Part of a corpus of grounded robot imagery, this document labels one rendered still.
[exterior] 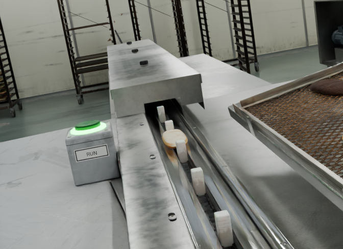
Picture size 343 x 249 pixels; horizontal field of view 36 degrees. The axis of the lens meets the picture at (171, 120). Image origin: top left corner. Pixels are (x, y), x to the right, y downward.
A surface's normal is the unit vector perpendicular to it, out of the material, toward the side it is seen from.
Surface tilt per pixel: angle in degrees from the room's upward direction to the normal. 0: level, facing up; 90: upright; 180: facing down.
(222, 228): 90
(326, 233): 0
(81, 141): 90
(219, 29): 90
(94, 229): 0
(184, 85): 90
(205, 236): 0
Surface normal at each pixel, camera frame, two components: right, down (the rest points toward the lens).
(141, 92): 0.12, 0.20
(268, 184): -0.16, -0.96
